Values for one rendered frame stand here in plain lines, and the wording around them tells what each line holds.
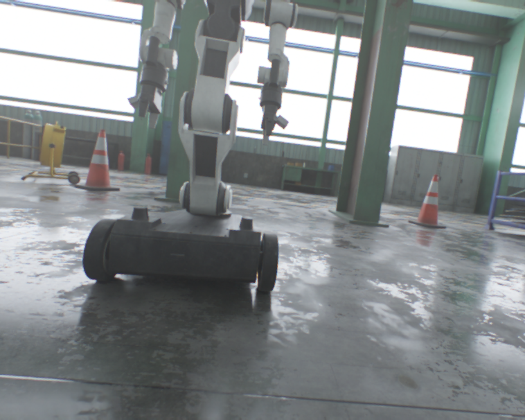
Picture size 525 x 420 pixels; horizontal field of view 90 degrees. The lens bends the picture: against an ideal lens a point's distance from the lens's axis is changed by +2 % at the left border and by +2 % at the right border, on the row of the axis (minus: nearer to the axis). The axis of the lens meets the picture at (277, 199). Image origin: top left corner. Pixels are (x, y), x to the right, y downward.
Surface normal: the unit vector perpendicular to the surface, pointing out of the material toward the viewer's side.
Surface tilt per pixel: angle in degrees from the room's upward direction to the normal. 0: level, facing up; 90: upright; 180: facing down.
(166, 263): 90
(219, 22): 90
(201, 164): 120
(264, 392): 0
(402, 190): 90
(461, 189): 90
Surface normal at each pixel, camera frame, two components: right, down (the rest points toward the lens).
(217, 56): 0.15, -0.07
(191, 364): 0.12, -0.99
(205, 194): 0.09, 0.36
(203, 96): 0.17, -0.31
